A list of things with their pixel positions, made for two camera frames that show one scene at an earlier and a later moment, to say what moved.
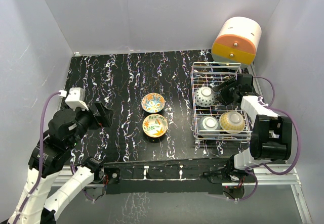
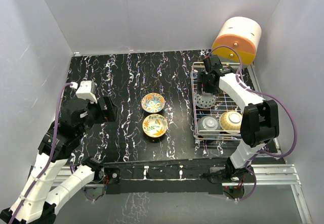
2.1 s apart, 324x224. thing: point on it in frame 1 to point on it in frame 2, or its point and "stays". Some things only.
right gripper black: x=223 y=88 to x=202 y=87
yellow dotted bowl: x=232 y=121 stays
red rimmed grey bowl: x=208 y=123 stays
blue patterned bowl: x=205 y=96 stays
